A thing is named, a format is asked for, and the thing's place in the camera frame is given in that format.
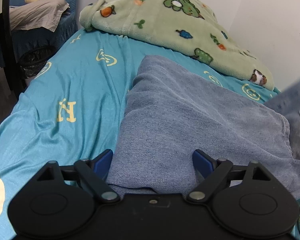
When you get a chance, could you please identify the light blue denim jeans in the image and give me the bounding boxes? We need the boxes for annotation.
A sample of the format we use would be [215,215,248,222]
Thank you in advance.
[107,56,300,198]

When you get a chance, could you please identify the turquoise printed bed sheet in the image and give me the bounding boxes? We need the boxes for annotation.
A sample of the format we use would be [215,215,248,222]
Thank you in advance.
[0,27,300,240]

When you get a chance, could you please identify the black trash bin bag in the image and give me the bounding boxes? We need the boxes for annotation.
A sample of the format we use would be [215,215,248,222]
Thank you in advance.
[18,45,57,78]

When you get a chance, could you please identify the black wooden chair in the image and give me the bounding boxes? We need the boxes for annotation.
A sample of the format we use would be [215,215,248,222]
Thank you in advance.
[0,0,27,99]

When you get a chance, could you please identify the blue covered sofa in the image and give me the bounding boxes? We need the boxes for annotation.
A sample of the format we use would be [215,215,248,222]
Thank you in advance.
[9,0,77,59]

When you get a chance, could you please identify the green cartoon fleece blanket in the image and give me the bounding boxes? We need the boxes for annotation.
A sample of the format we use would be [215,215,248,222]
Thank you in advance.
[79,0,275,90]

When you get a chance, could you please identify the grey cloth on sofa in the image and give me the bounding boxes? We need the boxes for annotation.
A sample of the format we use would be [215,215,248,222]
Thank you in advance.
[10,0,70,32]

